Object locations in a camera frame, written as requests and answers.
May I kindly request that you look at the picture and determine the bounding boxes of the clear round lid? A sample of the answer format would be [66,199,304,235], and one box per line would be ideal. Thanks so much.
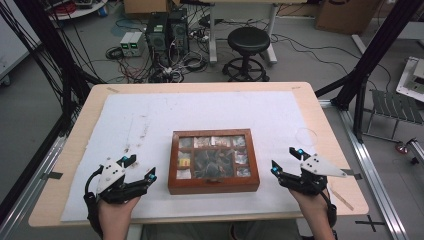
[295,127,319,148]

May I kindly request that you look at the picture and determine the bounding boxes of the pile of dark tea packets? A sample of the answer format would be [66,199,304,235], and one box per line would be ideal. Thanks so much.
[193,149,235,179]

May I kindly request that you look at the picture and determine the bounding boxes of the black round stool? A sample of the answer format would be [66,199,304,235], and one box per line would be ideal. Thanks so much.
[221,26,272,83]

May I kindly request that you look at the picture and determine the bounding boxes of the thin wooden stick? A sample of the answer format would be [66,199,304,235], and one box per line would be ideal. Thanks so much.
[329,189,355,212]

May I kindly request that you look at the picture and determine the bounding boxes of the round white table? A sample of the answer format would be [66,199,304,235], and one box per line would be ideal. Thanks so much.
[48,0,109,21]

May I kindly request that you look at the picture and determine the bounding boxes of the large cardboard box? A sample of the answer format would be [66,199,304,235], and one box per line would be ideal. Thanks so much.
[314,0,384,36]

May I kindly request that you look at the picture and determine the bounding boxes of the person's left hand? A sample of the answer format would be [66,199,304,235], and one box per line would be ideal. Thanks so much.
[97,196,142,234]

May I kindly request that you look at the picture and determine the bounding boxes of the white metal device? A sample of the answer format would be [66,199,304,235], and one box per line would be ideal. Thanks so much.
[395,56,424,103]

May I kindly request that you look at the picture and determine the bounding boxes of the green slatted bench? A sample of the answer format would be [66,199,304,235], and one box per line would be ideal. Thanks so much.
[362,89,424,144]

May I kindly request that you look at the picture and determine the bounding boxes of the black tape cross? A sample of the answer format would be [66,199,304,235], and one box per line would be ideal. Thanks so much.
[354,214,386,233]

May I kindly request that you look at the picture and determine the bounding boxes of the black computer tower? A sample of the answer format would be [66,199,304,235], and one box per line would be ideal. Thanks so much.
[145,13,170,66]
[167,8,191,58]

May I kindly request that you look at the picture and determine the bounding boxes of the white paper sheet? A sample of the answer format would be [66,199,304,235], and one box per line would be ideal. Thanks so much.
[60,90,338,223]

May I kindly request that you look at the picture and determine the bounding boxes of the aluminium floor rail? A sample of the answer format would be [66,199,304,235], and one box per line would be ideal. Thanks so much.
[0,135,67,240]
[319,99,410,240]

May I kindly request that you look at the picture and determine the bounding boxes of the black tape strip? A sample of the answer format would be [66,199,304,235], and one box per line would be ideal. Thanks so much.
[41,171,64,181]

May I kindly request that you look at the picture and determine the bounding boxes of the silver stand foot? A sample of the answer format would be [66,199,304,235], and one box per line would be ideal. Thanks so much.
[394,137,424,165]

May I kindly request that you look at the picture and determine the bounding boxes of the small cardboard box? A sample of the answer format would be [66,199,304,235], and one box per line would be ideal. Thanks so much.
[123,0,181,15]

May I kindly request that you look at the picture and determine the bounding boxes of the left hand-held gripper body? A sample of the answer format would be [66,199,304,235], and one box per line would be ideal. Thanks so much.
[95,159,149,205]

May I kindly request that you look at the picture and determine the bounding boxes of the white desk with legs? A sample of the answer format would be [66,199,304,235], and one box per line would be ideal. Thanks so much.
[189,0,309,65]

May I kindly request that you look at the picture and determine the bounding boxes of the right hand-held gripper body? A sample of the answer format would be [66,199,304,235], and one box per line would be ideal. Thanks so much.
[279,153,348,197]

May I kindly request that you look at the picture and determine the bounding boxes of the black frame post with cables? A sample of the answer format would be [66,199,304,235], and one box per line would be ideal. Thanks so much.
[0,0,106,134]

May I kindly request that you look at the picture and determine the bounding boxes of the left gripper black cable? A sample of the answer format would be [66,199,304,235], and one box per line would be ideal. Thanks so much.
[83,164,105,238]

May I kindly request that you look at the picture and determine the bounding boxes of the group of silver foil packets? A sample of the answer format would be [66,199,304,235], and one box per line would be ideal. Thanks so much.
[178,135,252,180]

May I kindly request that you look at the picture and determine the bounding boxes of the person's right hand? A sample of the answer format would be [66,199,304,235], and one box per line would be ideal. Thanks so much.
[288,188,332,221]

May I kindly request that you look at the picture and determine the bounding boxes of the grey tape strip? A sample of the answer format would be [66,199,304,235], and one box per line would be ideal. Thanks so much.
[341,168,363,181]

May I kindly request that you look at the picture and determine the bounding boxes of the wooden box with glass lid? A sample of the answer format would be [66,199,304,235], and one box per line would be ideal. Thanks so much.
[167,128,261,196]

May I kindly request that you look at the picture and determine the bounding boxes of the white board panel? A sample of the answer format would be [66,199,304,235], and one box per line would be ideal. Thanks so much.
[0,0,42,83]

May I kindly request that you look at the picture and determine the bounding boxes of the person's grey trousers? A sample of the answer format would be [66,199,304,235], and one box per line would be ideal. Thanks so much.
[139,219,303,240]

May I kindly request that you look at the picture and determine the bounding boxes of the tangle of floor cables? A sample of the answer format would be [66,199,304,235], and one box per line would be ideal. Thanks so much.
[105,43,208,84]

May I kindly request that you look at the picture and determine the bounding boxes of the white power supply unit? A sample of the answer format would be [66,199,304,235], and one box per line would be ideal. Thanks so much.
[129,31,147,57]
[119,31,135,58]

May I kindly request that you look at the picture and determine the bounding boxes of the long black floor cable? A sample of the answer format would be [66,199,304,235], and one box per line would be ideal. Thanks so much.
[270,32,393,94]

